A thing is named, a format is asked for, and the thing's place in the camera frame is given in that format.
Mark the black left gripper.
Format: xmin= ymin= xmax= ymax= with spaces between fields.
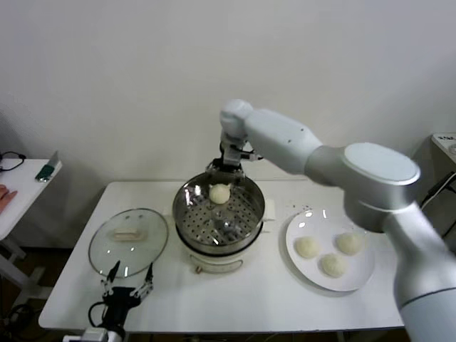
xmin=100 ymin=261 xmax=155 ymax=323

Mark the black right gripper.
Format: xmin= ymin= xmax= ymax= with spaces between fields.
xmin=205 ymin=140 xmax=247 ymax=185

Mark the white steamed baozi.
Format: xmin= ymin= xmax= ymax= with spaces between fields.
xmin=294 ymin=236 xmax=320 ymax=259
xmin=319 ymin=252 xmax=348 ymax=278
xmin=209 ymin=184 xmax=231 ymax=206
xmin=336 ymin=232 xmax=363 ymax=256

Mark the glass lid with white handle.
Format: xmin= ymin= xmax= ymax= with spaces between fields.
xmin=88 ymin=208 xmax=169 ymax=279

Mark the stainless steel steamer basket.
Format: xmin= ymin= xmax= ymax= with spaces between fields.
xmin=172 ymin=170 xmax=266 ymax=256

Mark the bare human hand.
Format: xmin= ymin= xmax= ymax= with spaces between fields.
xmin=0 ymin=184 xmax=18 ymax=214

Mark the white electric cooker base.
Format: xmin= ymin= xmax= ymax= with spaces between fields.
xmin=162 ymin=195 xmax=278 ymax=275

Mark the white side table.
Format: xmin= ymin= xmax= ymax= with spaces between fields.
xmin=0 ymin=158 xmax=63 ymax=302

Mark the white round plate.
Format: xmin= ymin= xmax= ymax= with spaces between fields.
xmin=284 ymin=209 xmax=375 ymax=293

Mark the green and grey flat tool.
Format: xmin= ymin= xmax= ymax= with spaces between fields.
xmin=34 ymin=151 xmax=60 ymax=184

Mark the white side cabinet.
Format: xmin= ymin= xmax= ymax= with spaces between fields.
xmin=429 ymin=132 xmax=456 ymax=161

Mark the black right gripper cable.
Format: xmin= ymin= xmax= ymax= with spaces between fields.
xmin=244 ymin=147 xmax=265 ymax=162

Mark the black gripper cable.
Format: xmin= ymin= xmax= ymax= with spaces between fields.
xmin=244 ymin=147 xmax=265 ymax=162
xmin=88 ymin=301 xmax=108 ymax=327

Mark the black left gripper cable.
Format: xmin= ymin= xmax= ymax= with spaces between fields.
xmin=88 ymin=301 xmax=108 ymax=327

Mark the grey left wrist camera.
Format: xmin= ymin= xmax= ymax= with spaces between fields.
xmin=63 ymin=326 xmax=108 ymax=342

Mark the black cable on side table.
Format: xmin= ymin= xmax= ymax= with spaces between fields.
xmin=0 ymin=151 xmax=26 ymax=172

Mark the black power cable with adapter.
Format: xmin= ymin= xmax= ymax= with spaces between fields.
xmin=422 ymin=170 xmax=456 ymax=247

